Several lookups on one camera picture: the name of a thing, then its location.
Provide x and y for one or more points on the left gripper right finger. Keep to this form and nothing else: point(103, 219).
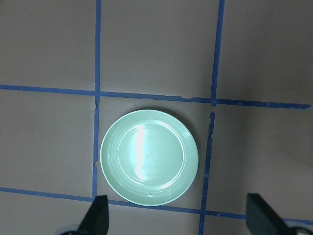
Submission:
point(261, 219)

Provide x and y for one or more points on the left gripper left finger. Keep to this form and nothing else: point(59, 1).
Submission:
point(96, 220)

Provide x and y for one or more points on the green plate near left arm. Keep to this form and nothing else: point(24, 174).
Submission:
point(149, 157)

